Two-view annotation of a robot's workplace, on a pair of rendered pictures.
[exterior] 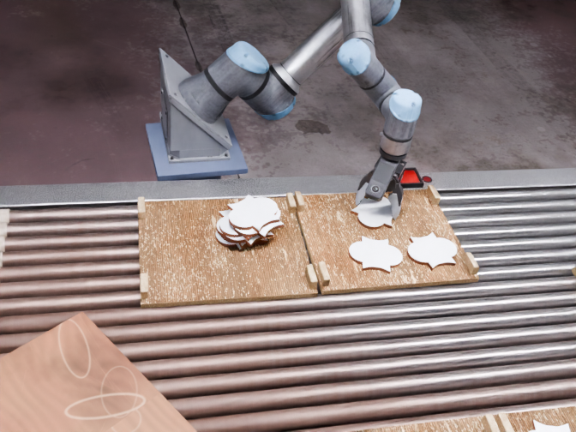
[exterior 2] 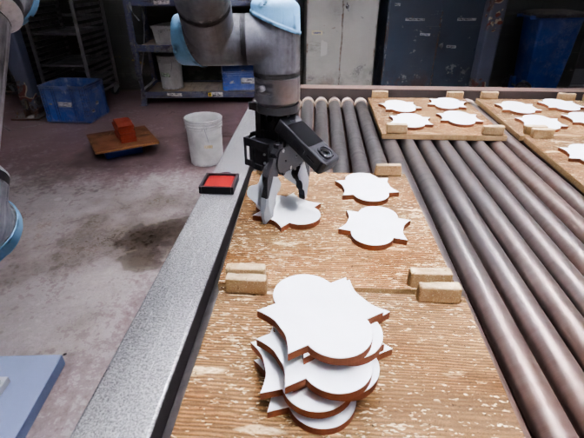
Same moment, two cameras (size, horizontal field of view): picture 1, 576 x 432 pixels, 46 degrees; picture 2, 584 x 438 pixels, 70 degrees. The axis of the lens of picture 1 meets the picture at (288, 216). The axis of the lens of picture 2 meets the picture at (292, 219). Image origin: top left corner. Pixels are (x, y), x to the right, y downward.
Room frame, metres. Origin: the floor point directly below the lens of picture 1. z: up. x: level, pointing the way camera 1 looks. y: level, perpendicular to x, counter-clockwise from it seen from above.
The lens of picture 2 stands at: (1.16, 0.42, 1.33)
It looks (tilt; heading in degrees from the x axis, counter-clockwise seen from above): 30 degrees down; 290
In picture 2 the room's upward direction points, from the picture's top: straight up
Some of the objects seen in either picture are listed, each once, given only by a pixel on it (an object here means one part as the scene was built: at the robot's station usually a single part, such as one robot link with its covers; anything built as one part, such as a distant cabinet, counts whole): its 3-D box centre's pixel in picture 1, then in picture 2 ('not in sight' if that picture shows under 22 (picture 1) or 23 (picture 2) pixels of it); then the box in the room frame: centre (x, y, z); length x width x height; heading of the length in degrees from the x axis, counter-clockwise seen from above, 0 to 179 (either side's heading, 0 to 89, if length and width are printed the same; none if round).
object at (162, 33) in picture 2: not in sight; (175, 33); (4.20, -4.01, 0.74); 0.44 x 0.36 x 0.20; 8
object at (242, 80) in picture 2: not in sight; (248, 76); (3.47, -4.33, 0.25); 0.62 x 0.42 x 0.22; 30
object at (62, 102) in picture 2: not in sight; (75, 100); (4.82, -2.96, 0.19); 0.50 x 0.41 x 0.37; 15
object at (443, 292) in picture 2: (311, 276); (439, 292); (1.12, -0.08, 0.95); 0.06 x 0.02 x 0.03; 16
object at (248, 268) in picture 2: (299, 201); (245, 272); (1.39, -0.02, 0.95); 0.06 x 0.02 x 0.03; 18
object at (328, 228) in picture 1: (381, 237); (331, 220); (1.32, -0.25, 0.93); 0.41 x 0.35 x 0.02; 108
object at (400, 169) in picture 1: (389, 165); (275, 136); (1.43, -0.24, 1.08); 0.09 x 0.08 x 0.12; 161
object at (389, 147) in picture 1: (394, 141); (275, 90); (1.42, -0.24, 1.16); 0.08 x 0.08 x 0.05
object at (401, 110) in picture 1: (402, 114); (274, 38); (1.43, -0.24, 1.24); 0.09 x 0.08 x 0.11; 23
